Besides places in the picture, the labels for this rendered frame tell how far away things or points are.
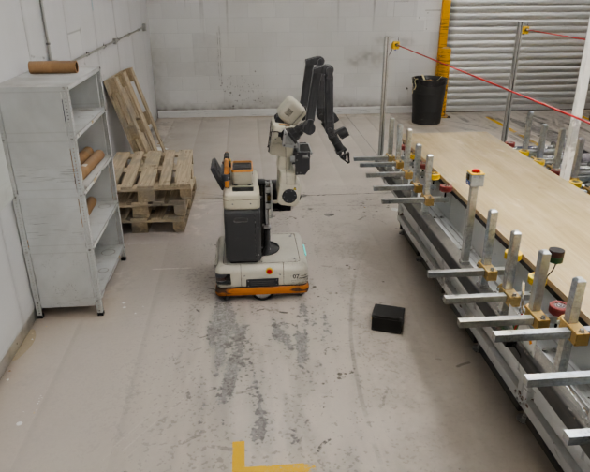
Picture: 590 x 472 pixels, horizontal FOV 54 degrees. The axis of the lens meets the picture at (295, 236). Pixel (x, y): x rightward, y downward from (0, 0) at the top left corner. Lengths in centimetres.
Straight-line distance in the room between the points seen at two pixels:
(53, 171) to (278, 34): 661
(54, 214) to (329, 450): 223
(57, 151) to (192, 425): 182
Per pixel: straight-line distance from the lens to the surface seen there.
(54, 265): 412
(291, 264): 409
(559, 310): 255
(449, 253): 337
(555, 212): 361
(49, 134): 381
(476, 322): 245
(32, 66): 430
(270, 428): 314
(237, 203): 390
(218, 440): 310
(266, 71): 999
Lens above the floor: 211
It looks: 24 degrees down
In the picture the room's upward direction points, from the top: straight up
